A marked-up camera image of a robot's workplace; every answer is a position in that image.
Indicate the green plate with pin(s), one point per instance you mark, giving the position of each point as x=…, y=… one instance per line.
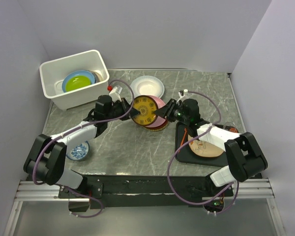
x=77, y=82

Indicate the beige plate on tray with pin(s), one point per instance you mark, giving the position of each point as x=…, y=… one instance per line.
x=205, y=149

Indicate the beige floral plate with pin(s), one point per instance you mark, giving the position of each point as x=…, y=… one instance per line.
x=101, y=75

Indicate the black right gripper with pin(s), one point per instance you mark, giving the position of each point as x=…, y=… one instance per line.
x=168, y=109

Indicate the blue plastic plate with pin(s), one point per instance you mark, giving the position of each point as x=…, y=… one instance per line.
x=76, y=73

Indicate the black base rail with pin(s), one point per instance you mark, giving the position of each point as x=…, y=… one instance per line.
x=149, y=191

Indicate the white plastic bin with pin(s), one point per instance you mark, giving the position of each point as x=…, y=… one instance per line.
x=52, y=74

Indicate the black tray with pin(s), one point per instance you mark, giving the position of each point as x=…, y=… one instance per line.
x=186, y=155

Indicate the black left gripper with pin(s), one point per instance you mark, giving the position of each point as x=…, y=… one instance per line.
x=123, y=103

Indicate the blue white patterned bowl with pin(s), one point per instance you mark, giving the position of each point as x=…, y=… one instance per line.
x=79, y=152

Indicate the yellow patterned plate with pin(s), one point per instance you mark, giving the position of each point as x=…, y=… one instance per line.
x=146, y=106

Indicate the red plate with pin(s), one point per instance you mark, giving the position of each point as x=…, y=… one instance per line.
x=162, y=124

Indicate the orange fork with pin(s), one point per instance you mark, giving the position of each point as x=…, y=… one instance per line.
x=184, y=138

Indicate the white deep plate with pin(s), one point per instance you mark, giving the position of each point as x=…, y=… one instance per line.
x=147, y=85

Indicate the grey deer plate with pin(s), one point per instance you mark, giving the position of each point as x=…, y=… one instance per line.
x=96, y=76

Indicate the orange spoon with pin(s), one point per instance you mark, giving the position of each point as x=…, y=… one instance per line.
x=233, y=129

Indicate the aluminium frame rail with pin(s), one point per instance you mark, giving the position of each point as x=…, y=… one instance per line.
x=38, y=211

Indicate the pink plate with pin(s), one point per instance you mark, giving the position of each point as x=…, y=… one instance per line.
x=159, y=121

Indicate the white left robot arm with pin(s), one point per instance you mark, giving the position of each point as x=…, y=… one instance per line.
x=46, y=159

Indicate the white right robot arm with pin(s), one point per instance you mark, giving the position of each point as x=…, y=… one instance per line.
x=244, y=156

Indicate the yellow woven plate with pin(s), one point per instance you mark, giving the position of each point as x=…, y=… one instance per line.
x=159, y=128

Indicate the clear glass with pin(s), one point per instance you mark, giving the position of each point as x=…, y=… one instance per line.
x=228, y=126

